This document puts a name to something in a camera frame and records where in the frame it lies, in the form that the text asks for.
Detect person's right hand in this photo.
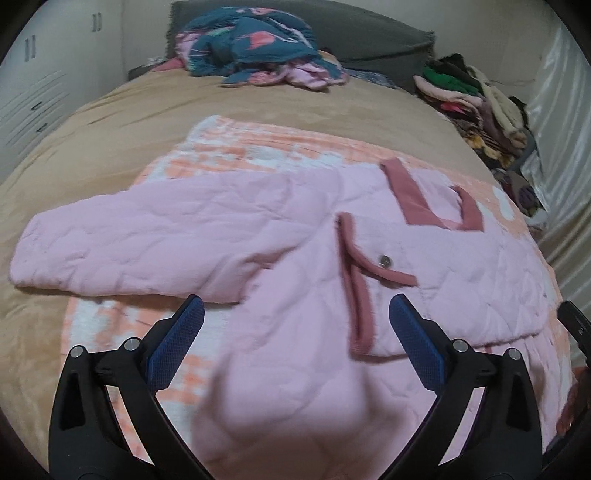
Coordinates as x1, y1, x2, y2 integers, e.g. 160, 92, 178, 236
555, 381, 580, 437

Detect white satin curtain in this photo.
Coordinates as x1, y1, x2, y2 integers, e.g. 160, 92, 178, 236
522, 23, 591, 370

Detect grey cushion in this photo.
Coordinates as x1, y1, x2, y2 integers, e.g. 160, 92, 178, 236
164, 0, 437, 95

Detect orange white checkered blanket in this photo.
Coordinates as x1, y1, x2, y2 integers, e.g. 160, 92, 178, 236
60, 115, 578, 462

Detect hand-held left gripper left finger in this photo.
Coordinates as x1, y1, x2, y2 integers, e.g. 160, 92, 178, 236
48, 294, 209, 480

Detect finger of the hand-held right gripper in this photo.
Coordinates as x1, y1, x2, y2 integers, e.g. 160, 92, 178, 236
556, 300, 591, 363

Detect white wardrobe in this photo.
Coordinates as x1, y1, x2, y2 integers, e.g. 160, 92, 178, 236
0, 0, 130, 181

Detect teal pink floral clothes heap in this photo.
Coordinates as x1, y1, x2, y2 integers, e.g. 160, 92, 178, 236
178, 4, 352, 90

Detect grey plastic basket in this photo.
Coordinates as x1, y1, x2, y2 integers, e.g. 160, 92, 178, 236
519, 136, 540, 178

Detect pink quilted jacket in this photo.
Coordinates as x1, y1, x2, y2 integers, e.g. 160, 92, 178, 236
10, 157, 561, 480

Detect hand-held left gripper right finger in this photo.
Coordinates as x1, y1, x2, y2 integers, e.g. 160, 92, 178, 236
382, 294, 544, 480

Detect pile of mixed clothes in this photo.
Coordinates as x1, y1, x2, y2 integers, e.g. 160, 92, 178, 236
413, 53, 550, 227

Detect dark floral cloth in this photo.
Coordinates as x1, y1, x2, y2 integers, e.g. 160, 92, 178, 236
344, 67, 400, 90

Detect tan covered bed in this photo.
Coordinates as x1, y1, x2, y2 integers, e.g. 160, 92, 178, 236
0, 51, 509, 416

